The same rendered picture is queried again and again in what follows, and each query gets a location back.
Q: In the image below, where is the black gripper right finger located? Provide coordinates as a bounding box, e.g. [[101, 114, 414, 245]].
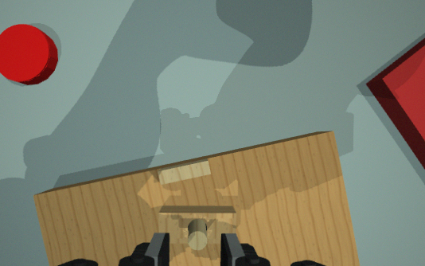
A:
[[220, 233, 325, 266]]

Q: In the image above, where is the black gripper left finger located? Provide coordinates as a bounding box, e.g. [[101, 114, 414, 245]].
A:
[[57, 233, 170, 266]]

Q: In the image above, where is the light brown wooden board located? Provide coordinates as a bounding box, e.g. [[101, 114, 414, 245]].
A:
[[33, 131, 360, 266]]

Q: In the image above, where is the beige cylinder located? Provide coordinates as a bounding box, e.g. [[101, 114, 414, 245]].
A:
[[188, 219, 208, 250]]

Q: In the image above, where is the red open tray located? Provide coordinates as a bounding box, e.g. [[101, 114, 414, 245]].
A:
[[366, 38, 425, 170]]

